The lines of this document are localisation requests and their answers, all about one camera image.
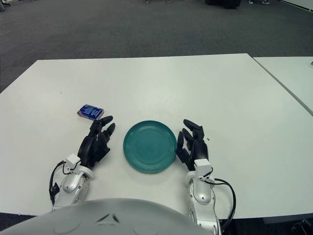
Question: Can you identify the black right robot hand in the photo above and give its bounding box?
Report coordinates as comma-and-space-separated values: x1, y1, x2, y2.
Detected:
175, 119, 210, 171

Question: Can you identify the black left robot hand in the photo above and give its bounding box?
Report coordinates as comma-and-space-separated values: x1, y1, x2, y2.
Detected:
77, 115, 116, 169

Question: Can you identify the blue gum pack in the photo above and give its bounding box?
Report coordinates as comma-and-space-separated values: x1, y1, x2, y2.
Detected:
76, 104, 105, 120

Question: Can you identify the teal round plate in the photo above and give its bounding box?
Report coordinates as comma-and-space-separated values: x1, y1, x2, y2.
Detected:
123, 119, 178, 174

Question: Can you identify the grey robot torso shell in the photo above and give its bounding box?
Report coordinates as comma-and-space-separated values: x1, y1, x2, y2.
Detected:
0, 197, 213, 235

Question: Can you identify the white adjacent table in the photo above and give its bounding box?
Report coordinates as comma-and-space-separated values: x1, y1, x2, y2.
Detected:
251, 56, 313, 118

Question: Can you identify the dark object under table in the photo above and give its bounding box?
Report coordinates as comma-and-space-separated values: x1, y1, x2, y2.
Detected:
291, 219, 313, 235

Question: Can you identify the black background furniture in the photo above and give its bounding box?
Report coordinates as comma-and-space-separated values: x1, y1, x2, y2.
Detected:
204, 0, 242, 10

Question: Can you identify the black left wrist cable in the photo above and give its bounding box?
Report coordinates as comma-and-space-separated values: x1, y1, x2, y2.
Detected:
49, 160, 68, 204

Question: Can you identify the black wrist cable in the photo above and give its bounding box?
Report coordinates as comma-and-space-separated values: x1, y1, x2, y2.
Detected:
49, 160, 68, 204
205, 178, 237, 222

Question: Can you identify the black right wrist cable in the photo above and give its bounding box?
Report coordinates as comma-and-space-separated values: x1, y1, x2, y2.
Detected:
205, 178, 237, 222

